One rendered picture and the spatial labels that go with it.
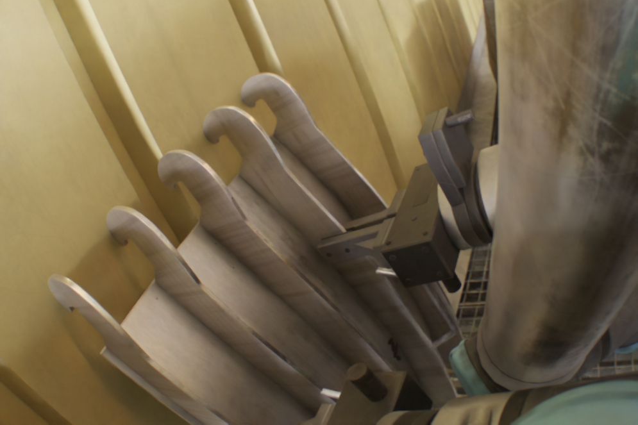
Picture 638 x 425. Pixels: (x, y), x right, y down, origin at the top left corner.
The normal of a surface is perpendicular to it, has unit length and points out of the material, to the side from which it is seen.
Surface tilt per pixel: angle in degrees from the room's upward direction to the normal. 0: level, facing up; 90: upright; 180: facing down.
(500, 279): 88
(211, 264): 62
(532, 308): 98
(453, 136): 77
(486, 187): 48
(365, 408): 13
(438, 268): 90
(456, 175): 90
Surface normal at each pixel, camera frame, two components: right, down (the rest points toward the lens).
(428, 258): -0.34, 0.60
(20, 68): 0.87, -0.08
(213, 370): 0.66, -0.40
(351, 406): -0.53, -0.76
